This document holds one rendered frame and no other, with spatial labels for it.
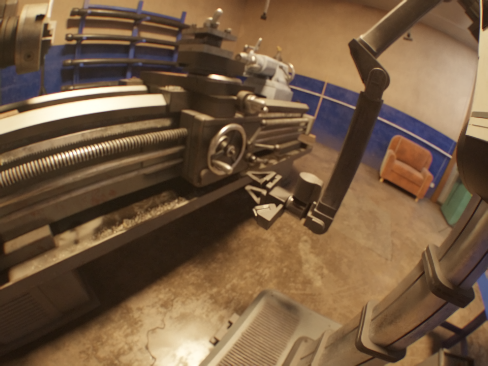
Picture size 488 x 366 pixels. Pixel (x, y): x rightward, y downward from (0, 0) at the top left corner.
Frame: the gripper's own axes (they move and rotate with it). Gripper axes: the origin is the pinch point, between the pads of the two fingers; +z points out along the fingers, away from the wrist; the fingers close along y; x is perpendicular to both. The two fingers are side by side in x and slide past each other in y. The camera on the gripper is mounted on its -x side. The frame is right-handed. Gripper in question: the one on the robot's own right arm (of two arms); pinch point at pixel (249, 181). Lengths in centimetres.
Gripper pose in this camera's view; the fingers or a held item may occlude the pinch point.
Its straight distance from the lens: 64.0
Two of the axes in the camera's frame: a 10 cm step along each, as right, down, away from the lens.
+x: 6.2, -5.0, 6.1
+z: -7.8, -4.4, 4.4
